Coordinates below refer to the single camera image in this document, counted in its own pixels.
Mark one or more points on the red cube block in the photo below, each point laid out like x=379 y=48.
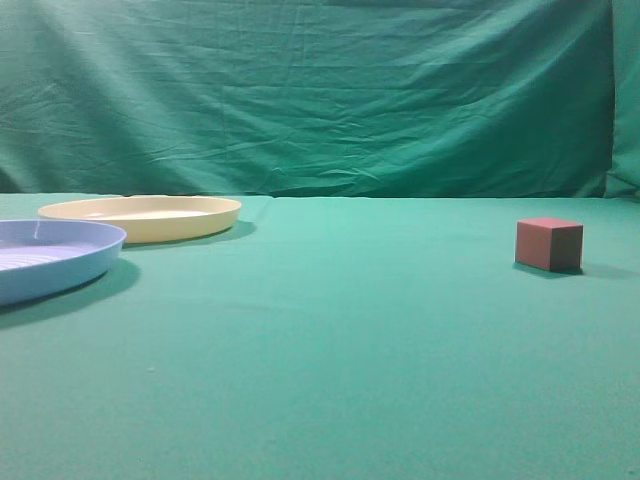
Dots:
x=549 y=244

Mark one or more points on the cream yellow plastic plate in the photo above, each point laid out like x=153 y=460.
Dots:
x=153 y=218

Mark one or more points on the light blue plastic plate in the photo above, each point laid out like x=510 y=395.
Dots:
x=42 y=257

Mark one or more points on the green table cloth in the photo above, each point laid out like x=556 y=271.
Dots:
x=330 y=338

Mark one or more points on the green backdrop cloth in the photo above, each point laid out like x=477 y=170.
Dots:
x=321 y=98

